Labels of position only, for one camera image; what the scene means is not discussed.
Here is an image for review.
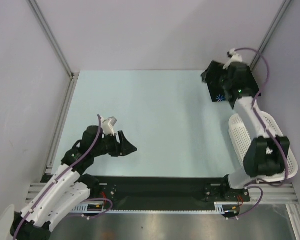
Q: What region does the right aluminium corner post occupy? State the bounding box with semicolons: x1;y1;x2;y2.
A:
248;0;295;72

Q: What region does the black t-shirt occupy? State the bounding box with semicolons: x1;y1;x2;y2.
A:
201;61;259;107

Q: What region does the white slotted cable duct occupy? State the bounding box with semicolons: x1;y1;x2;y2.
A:
69;201;241;215

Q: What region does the left aluminium corner post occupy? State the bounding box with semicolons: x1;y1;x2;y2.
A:
26;0;74;78

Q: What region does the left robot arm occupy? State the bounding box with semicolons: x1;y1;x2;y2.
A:
10;124;138;240

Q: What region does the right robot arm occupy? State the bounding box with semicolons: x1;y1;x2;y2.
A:
219;61;290;201

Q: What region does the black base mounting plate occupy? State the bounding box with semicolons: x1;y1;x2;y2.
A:
78;174;251;208

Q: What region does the aluminium frame rail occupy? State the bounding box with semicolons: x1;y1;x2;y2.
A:
25;183;299;204

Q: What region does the white perforated plastic basket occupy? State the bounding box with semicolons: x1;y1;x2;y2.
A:
228;111;299;183

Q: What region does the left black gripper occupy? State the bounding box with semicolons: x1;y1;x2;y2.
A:
92;130;137;157

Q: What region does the aluminium corner post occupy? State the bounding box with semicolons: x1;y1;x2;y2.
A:
26;0;74;78
248;0;295;72

